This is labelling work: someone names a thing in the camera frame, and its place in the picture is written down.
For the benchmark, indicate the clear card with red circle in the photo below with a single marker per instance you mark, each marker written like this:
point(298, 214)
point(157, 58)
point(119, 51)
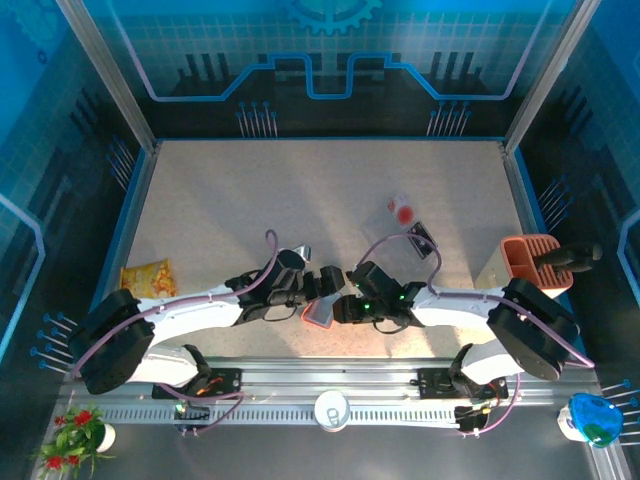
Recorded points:
point(404, 214)

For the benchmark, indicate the black card with white print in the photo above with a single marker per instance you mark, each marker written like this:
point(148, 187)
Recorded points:
point(422, 240)

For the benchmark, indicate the white lidded cup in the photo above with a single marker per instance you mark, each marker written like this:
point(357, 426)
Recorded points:
point(332, 410)

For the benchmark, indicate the potted plant with red flowers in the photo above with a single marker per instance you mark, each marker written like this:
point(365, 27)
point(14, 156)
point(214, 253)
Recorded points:
point(75, 435)

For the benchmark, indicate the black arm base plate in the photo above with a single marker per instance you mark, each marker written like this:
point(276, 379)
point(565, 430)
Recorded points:
point(430, 382)
point(230, 380)

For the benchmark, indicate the orange white utensil holder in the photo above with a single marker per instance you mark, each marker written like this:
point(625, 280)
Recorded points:
point(545, 245)

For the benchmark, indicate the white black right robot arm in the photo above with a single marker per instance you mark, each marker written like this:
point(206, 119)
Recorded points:
point(450, 307)

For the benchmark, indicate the aluminium mounting rail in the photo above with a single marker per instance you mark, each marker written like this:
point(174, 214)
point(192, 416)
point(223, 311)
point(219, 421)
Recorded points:
point(350, 375)

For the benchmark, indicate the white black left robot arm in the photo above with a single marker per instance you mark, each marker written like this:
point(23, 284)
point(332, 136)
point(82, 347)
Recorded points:
point(200, 307)

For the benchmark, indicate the small black controller board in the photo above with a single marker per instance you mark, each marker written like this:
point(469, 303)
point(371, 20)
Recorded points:
point(470, 420)
point(190, 416)

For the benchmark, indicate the aluminium frame post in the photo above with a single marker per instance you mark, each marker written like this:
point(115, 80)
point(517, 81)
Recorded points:
point(111, 75)
point(547, 75)

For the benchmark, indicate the yellow snack bag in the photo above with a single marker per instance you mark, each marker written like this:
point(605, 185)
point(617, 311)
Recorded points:
point(147, 277)

